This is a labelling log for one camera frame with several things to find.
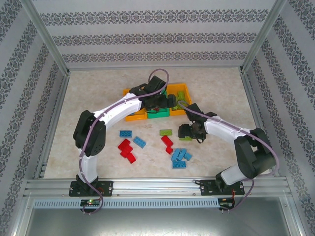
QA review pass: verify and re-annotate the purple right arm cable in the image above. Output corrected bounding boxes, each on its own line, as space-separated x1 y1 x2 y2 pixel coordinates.
177 100 281 214

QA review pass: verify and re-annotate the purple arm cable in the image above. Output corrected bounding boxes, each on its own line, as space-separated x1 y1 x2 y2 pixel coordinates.
78 68 170 216
177 100 281 214

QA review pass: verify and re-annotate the grey sheet metal panel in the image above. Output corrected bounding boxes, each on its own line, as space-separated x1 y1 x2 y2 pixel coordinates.
14 207 303 236

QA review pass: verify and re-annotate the green plastic bin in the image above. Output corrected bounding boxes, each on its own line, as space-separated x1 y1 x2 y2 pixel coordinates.
146 92 171 119

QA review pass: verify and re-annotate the orange plastic bin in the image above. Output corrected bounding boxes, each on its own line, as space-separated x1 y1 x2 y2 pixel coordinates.
167 83 194 117
123 88 148 122

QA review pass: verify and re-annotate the grey slotted cable duct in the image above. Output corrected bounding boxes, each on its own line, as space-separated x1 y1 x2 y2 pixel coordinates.
33 198 220 209

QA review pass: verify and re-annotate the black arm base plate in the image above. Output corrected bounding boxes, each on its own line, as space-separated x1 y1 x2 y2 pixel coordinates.
199 179 246 197
69 180 114 197

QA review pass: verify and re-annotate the long blue lego brick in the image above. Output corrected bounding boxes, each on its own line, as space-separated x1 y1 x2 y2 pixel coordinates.
171 147 184 162

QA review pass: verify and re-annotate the aluminium side rail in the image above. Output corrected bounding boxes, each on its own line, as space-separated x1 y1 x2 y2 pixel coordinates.
240 68 281 177
33 71 72 180

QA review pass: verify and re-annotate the aluminium mounting rail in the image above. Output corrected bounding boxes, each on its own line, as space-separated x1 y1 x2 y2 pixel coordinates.
23 177 293 199

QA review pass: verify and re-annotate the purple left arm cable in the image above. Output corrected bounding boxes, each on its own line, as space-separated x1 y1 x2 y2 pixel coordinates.
78 68 170 216

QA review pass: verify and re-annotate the aluminium frame post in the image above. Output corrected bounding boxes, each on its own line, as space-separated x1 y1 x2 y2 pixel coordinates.
240 0 288 74
21 0 72 76

